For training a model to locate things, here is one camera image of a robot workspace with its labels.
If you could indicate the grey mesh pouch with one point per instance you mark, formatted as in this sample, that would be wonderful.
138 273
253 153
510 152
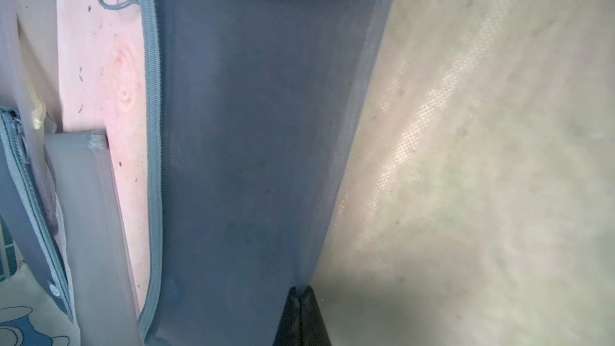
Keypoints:
96 255

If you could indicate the yellow trim mesh pouch front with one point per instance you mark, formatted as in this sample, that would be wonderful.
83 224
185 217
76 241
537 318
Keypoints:
478 203

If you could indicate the grey blue zipper pouch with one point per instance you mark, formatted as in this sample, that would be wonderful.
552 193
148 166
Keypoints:
23 213

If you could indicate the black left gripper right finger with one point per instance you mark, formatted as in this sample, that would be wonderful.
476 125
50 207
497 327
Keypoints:
312 329

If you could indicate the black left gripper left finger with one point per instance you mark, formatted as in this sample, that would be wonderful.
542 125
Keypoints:
289 332

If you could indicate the white canvas tote bag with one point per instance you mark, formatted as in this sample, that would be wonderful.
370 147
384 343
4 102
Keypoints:
29 316

